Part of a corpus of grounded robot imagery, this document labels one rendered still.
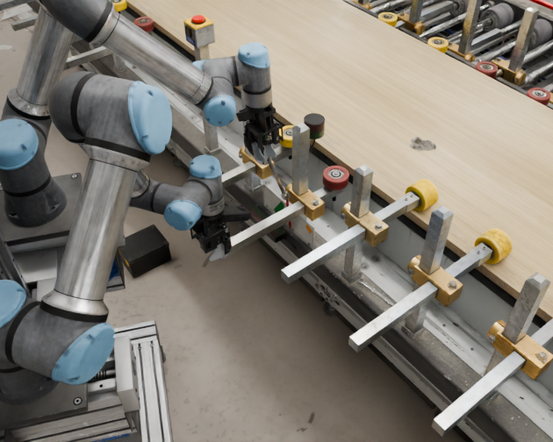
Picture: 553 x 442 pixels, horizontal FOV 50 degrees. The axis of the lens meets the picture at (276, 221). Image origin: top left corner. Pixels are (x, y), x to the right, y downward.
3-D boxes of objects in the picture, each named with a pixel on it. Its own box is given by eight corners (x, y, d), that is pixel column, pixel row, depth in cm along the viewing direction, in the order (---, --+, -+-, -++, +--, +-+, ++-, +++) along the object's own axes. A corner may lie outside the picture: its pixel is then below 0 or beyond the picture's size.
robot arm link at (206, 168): (181, 169, 142) (197, 148, 148) (186, 203, 150) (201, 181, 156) (211, 177, 140) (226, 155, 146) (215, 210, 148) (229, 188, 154)
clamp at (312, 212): (312, 222, 180) (312, 210, 177) (283, 197, 188) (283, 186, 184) (326, 213, 183) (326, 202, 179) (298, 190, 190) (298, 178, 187)
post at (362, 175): (349, 293, 183) (363, 174, 149) (341, 286, 185) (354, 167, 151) (357, 288, 184) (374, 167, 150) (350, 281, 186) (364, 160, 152)
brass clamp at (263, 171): (261, 181, 194) (261, 168, 191) (237, 160, 202) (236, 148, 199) (276, 173, 197) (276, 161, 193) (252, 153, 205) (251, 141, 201)
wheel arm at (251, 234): (228, 258, 170) (227, 248, 167) (222, 251, 172) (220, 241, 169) (342, 194, 188) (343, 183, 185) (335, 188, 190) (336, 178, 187)
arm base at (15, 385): (-14, 412, 114) (-34, 385, 107) (-8, 346, 125) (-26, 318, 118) (67, 394, 117) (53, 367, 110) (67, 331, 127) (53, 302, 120)
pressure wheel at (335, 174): (333, 212, 186) (334, 184, 178) (316, 198, 191) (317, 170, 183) (351, 201, 190) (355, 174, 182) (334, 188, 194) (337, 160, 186)
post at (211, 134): (211, 157, 221) (198, 46, 189) (204, 151, 224) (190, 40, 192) (221, 153, 223) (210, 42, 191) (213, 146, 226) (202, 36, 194)
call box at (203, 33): (197, 51, 189) (194, 28, 183) (185, 42, 193) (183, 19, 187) (216, 44, 192) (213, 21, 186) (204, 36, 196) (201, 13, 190)
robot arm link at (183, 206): (152, 224, 143) (173, 196, 150) (194, 237, 140) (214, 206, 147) (146, 201, 137) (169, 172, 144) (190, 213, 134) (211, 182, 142)
